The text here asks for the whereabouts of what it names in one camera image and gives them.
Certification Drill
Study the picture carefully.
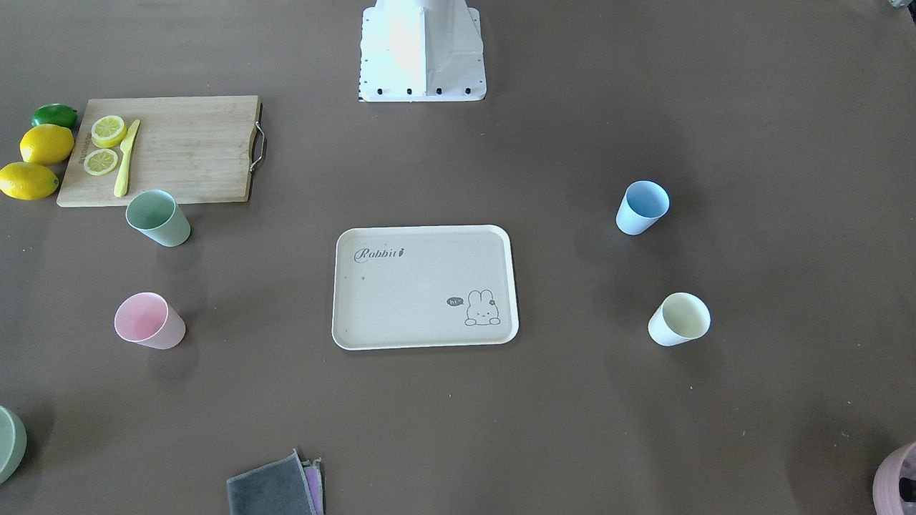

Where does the blue plastic cup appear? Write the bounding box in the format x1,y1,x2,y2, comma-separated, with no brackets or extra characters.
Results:
615,180,671,235

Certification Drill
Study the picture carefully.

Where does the cream plastic cup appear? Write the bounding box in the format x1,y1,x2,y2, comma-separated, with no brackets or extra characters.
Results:
648,291,712,346

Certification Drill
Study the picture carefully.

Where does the green plastic cup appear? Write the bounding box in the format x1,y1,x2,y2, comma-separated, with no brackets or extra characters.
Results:
125,190,192,247

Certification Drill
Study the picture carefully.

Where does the pink plastic cup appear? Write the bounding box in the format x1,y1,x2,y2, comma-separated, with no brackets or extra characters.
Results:
114,291,186,350

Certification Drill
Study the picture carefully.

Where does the cream rabbit print tray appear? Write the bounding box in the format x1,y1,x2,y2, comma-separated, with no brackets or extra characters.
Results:
331,225,520,350

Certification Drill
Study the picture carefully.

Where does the purple folded cloth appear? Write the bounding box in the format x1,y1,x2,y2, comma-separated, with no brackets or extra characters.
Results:
302,458,325,515

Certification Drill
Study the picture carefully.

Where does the bamboo cutting board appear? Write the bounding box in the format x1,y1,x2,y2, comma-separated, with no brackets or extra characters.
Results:
57,95,261,207

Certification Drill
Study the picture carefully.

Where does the grey folded cloth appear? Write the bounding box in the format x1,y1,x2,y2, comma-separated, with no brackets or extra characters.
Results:
226,452,313,514

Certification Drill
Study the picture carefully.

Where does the yellow plastic knife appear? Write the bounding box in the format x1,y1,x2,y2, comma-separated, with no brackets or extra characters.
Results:
112,119,141,197

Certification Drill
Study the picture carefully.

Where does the lower lemon slice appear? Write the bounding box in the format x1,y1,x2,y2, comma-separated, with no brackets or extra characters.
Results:
82,149,119,177

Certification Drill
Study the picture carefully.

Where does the lemon slice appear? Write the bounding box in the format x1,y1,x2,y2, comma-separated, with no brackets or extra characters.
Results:
89,115,127,149
82,149,119,177

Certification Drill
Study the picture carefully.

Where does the upper lemon slice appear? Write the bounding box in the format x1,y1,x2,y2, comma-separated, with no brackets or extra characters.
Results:
89,115,127,149

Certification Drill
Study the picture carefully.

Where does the green lime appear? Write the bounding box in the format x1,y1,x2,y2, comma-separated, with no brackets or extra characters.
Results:
31,102,79,129

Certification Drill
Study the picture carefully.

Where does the whole lemon near lime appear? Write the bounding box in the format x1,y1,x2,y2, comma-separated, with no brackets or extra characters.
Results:
19,124,75,166

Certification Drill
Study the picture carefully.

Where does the whole lemon at edge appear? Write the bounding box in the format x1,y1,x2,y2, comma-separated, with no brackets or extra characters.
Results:
1,161,59,201

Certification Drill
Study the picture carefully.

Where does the green bowl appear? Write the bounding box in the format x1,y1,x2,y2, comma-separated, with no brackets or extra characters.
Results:
0,406,27,484

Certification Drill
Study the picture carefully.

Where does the pink bowl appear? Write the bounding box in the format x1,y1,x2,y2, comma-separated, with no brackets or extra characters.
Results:
872,442,915,514

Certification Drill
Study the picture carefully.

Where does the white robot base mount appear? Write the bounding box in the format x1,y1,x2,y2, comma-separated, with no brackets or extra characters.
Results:
358,1,487,102

